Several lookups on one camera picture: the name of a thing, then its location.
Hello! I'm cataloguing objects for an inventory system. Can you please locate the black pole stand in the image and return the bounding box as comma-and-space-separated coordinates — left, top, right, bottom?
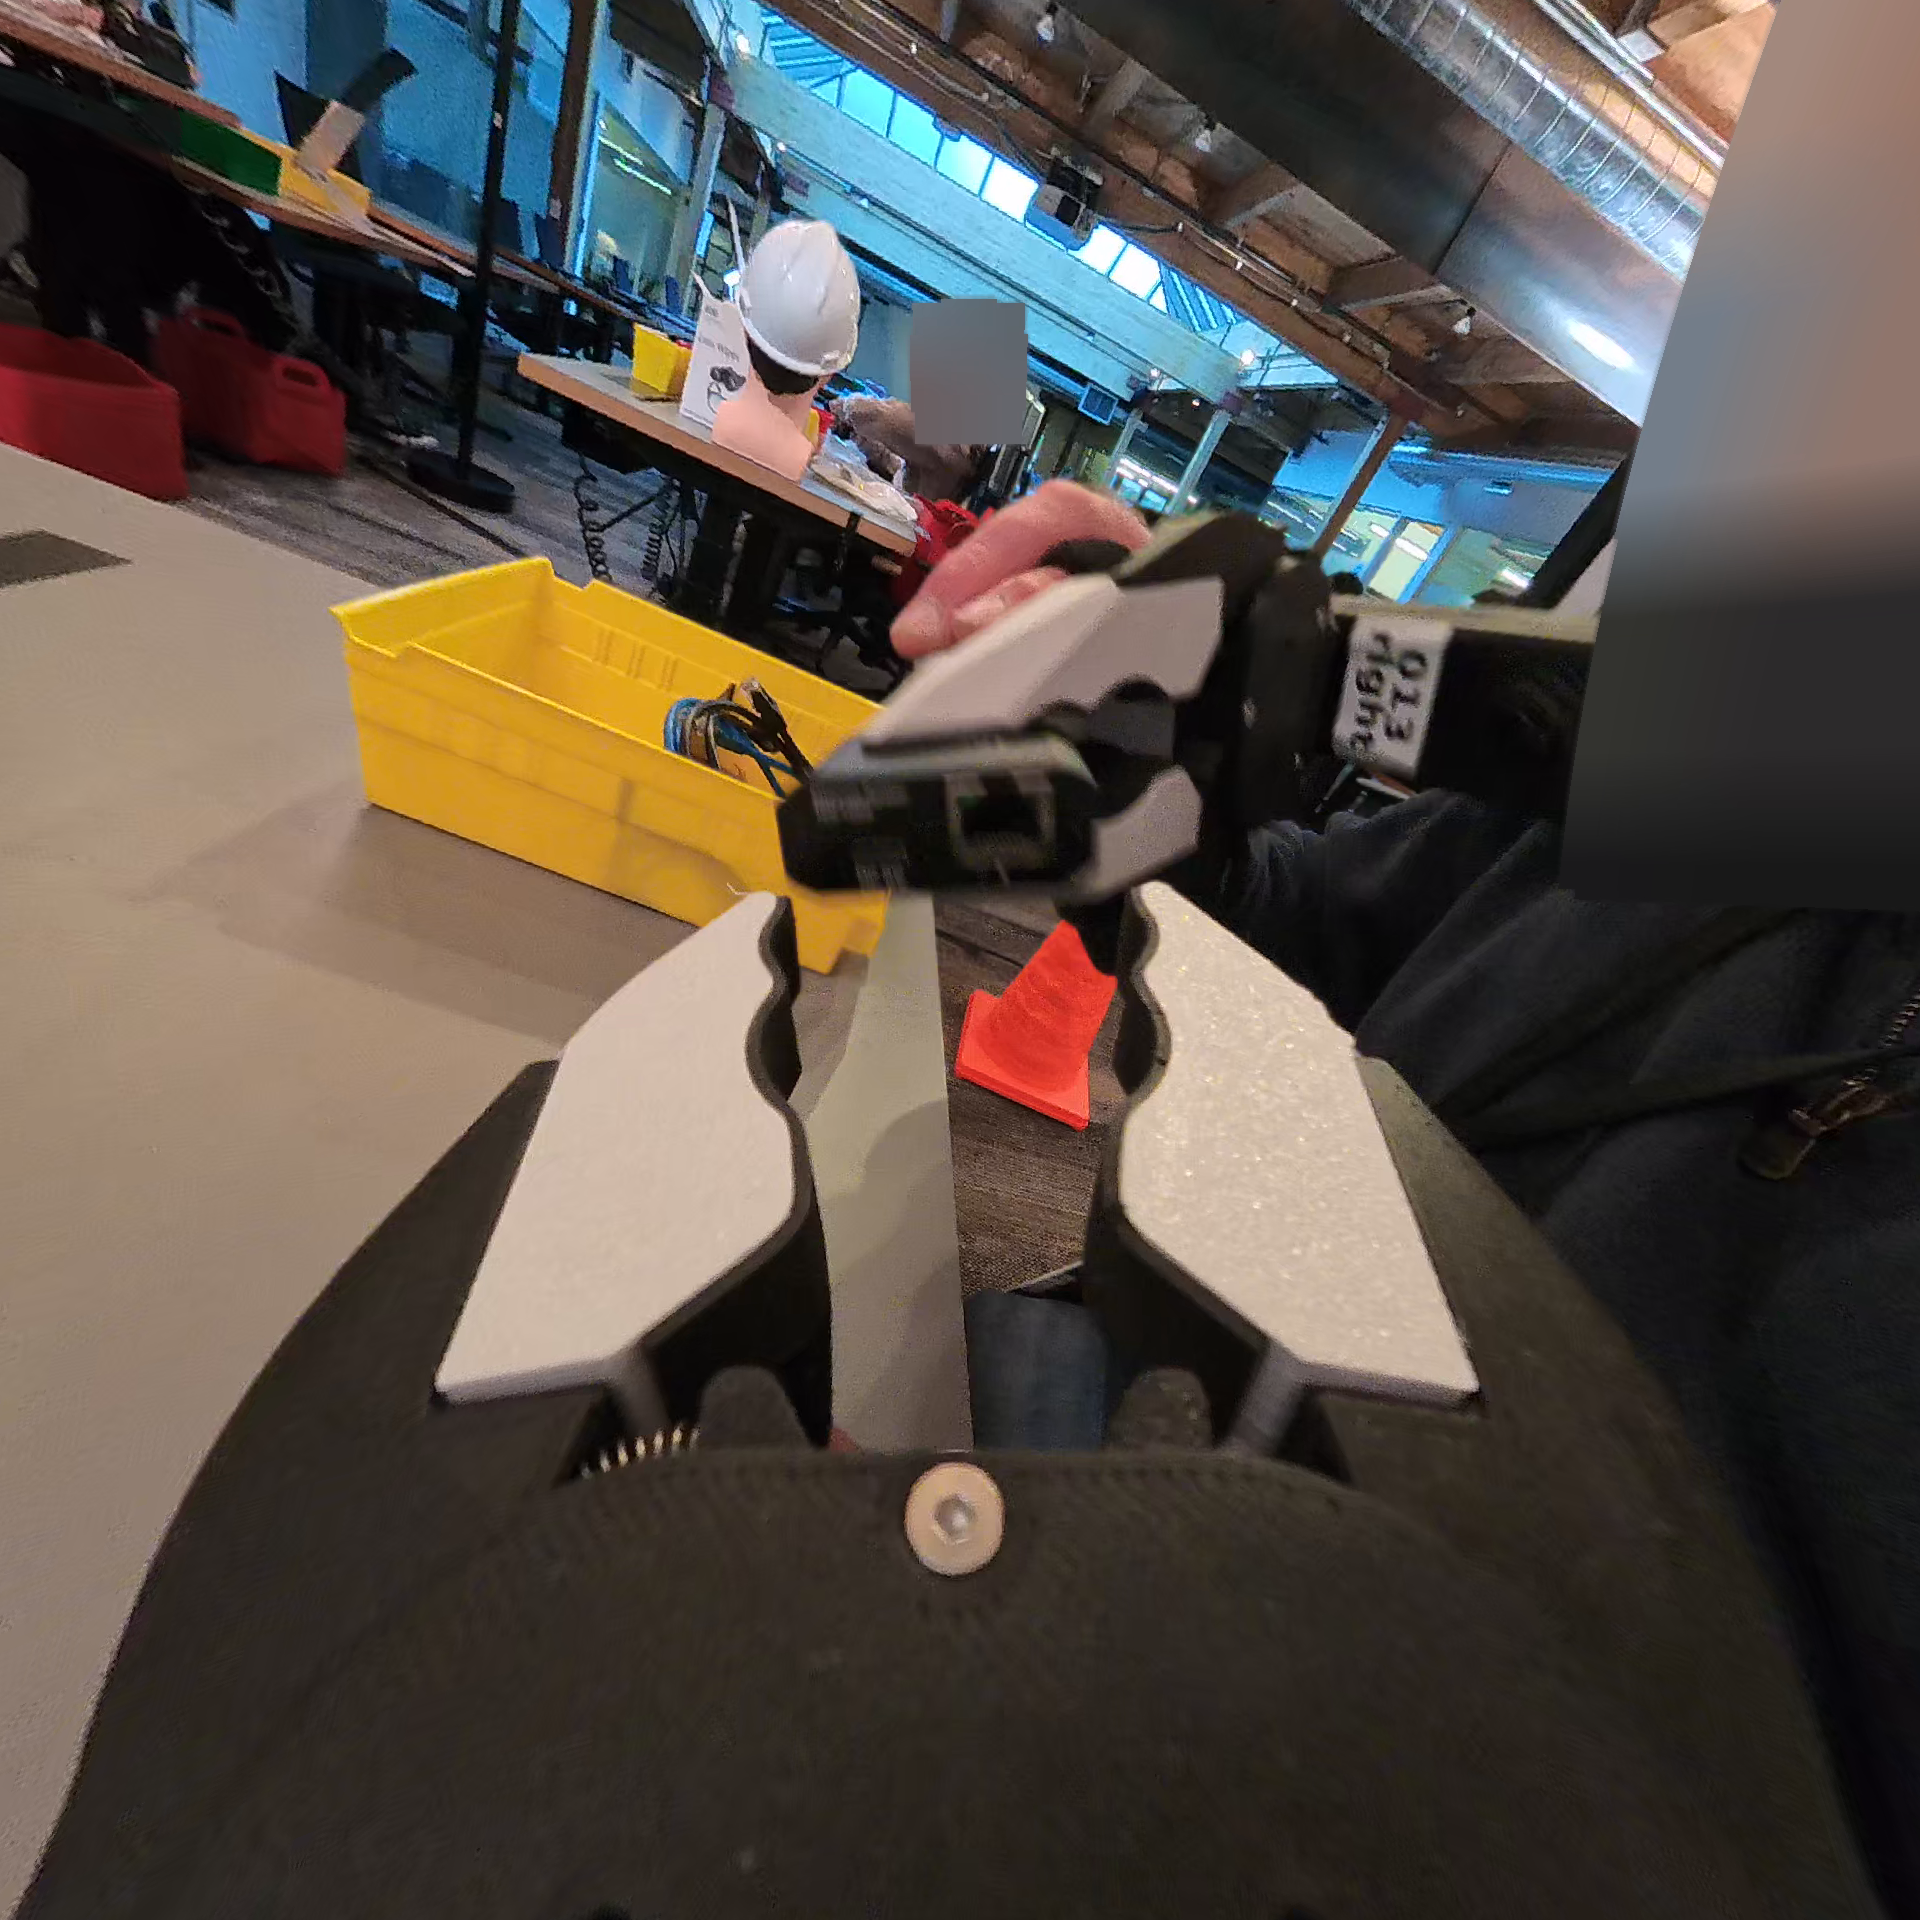
412, 0, 529, 511

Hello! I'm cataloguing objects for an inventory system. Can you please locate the person's right hand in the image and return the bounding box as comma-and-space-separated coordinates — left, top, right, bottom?
889, 480, 1154, 662

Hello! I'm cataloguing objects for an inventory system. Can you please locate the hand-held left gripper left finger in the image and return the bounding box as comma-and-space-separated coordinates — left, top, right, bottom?
433, 888, 835, 1449

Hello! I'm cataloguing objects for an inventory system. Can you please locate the green plastic bin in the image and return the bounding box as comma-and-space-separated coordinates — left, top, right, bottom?
171, 112, 289, 194

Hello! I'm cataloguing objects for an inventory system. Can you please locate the black cable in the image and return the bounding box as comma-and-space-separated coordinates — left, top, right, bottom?
737, 679, 819, 782

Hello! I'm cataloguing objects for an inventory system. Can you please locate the pink mannequin head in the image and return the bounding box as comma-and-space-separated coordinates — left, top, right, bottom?
710, 358, 826, 481

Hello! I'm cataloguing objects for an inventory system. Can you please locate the white hard hat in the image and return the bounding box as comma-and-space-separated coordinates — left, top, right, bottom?
737, 216, 865, 377

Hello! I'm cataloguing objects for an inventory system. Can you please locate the yellow plastic bin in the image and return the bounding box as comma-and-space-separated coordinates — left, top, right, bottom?
330, 557, 889, 973

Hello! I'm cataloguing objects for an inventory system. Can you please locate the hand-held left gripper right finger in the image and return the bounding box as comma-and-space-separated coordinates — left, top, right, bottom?
1083, 882, 1481, 1453

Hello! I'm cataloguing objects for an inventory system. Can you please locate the silver ventilation duct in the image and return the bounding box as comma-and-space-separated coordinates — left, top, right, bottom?
1342, 0, 1729, 278

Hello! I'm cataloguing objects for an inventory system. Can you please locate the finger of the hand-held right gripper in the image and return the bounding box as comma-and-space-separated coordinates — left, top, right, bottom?
1055, 765, 1206, 950
862, 568, 1229, 762

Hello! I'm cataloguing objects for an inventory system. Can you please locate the black network adapter box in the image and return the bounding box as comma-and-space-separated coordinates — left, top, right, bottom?
778, 735, 1103, 897

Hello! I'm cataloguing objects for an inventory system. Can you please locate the person's right forearm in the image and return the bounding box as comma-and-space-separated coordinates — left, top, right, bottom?
1229, 785, 1577, 1038

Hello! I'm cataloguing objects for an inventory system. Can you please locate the wooden table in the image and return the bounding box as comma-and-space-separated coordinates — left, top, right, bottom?
517, 351, 923, 557

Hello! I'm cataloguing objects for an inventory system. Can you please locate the orange traffic cone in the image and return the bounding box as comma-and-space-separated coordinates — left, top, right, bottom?
956, 918, 1121, 1129

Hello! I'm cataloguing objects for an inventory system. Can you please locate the person's leg in jeans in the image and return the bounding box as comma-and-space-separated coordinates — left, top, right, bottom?
967, 1288, 1114, 1449

